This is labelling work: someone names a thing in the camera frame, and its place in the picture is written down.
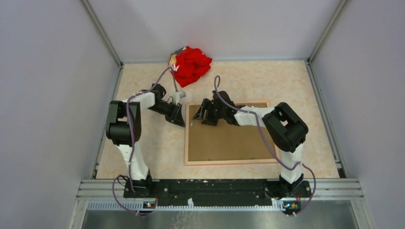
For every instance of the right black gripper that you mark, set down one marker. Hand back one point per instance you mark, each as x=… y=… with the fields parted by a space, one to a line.
x=207 y=105

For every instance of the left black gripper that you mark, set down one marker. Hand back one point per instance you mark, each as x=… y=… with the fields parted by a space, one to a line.
x=175 y=116

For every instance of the brown cardboard backing board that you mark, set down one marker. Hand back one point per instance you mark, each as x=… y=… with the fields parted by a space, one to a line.
x=227 y=142

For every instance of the pink wooden picture frame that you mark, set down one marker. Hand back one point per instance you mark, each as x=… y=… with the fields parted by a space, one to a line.
x=186 y=142

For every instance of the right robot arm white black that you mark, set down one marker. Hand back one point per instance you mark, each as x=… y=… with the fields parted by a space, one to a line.
x=287 y=130

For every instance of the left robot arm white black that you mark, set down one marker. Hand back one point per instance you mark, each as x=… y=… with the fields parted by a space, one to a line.
x=123 y=128

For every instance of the crumpled red cloth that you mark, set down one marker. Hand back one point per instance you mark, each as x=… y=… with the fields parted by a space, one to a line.
x=189 y=65

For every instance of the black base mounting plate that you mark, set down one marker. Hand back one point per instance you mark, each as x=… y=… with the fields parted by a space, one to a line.
x=221 y=192

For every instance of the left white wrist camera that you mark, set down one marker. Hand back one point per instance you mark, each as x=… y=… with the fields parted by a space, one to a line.
x=177 y=96

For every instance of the aluminium front rail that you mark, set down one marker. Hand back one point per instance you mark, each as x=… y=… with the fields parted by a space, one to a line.
x=108 y=194

